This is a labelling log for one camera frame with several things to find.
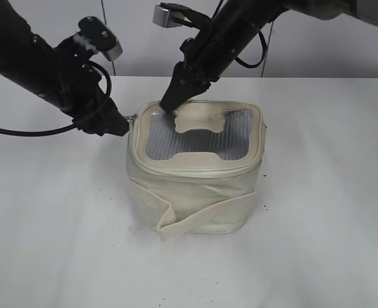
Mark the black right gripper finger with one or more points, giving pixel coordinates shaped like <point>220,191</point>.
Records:
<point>184,85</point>

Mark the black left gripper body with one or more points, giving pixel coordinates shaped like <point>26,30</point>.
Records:
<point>71,81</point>

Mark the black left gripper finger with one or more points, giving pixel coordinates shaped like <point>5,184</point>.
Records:
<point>106,119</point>

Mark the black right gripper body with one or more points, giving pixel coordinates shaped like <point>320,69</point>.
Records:
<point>218,43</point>

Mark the cream canvas zipper bag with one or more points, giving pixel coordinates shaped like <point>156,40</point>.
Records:
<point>195,170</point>

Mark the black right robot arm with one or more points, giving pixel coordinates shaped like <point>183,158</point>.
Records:
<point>366,11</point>

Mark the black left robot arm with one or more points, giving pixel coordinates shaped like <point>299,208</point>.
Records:
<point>20,57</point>

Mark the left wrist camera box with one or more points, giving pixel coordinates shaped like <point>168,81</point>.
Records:
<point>100,38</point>

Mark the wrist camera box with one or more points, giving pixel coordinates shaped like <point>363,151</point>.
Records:
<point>163,17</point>
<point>100,38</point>

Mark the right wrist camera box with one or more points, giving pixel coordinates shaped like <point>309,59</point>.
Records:
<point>163,17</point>

